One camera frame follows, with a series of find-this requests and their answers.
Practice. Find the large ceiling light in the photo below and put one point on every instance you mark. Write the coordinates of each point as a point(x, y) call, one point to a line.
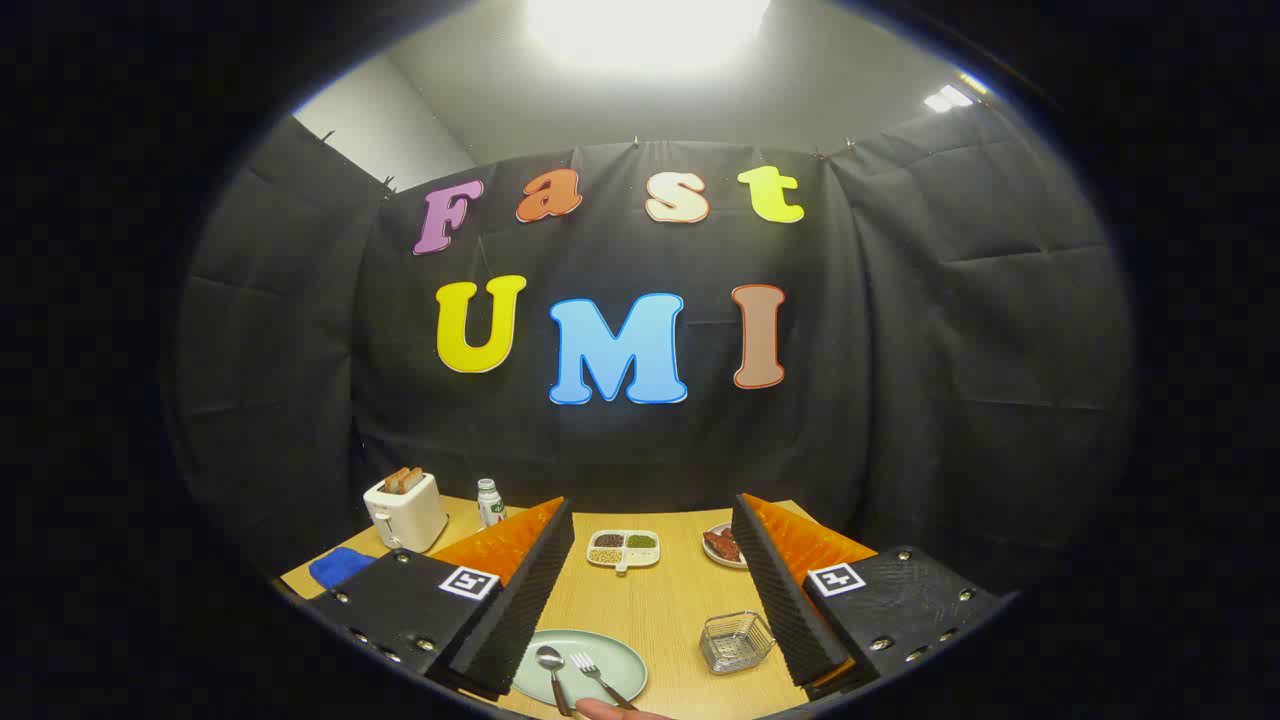
point(645, 30)

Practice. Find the small white drink bottle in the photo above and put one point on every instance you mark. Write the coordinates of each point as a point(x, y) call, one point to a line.
point(490, 505)

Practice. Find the small ceiling light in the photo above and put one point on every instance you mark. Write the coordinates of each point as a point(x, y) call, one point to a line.
point(947, 98)

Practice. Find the toast slice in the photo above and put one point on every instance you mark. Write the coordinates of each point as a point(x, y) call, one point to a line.
point(412, 478)
point(394, 480)

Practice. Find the blue cloth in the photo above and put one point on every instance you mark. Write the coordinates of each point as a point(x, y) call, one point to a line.
point(340, 567)

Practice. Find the brown meat piece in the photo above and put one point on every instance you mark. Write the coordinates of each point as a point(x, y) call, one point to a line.
point(723, 545)

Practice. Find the white divided dish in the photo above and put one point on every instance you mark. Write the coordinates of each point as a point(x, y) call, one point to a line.
point(640, 556)

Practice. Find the white toaster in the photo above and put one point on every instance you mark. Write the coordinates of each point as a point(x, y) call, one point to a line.
point(410, 517)

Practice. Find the pile of yellow beans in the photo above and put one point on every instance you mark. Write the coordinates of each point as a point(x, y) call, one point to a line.
point(606, 555)

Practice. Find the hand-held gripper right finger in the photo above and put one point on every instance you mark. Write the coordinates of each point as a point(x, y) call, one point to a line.
point(785, 600)

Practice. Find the pale green plate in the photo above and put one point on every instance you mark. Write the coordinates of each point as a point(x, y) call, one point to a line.
point(615, 650)

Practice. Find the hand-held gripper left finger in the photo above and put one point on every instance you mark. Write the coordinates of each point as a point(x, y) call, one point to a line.
point(520, 600)

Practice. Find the white oval food plate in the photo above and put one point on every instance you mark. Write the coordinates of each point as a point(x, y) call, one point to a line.
point(715, 553)

